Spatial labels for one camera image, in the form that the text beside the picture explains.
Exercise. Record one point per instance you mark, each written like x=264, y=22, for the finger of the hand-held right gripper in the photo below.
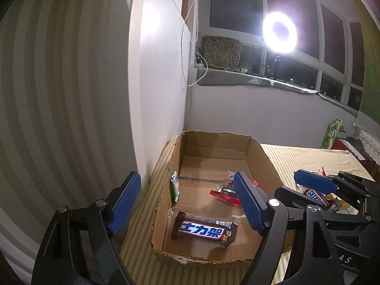
x=297, y=197
x=314, y=181

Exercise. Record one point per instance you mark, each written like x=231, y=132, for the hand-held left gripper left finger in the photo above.
x=124, y=203

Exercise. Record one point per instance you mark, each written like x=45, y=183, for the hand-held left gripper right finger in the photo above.
x=249, y=204

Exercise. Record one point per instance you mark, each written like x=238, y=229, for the brown chocolate bar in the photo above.
x=317, y=198
x=202, y=228

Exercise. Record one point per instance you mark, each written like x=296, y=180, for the cardboard box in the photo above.
x=207, y=163

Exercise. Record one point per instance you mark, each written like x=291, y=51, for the red clear candy packet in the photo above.
x=225, y=196

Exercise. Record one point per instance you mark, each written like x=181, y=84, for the striped bed sheet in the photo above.
x=297, y=157

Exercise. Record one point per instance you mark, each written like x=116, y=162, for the dark patterned snack packet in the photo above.
x=337, y=204

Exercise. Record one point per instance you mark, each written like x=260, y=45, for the red cabinet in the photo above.
x=347, y=147

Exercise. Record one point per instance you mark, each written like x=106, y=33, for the green paper bag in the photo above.
x=331, y=135

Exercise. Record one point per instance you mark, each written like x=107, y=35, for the dark green snack packet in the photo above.
x=174, y=188

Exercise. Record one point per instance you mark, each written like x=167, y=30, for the white lace cloth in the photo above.
x=371, y=145

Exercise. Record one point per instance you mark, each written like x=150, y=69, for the black tripod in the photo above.
x=277, y=65

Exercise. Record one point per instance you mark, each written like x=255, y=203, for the green roller blind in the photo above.
x=371, y=65

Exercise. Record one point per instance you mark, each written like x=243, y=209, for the leopard print cushion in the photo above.
x=219, y=52

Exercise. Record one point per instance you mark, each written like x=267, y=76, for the white framed window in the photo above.
x=231, y=3

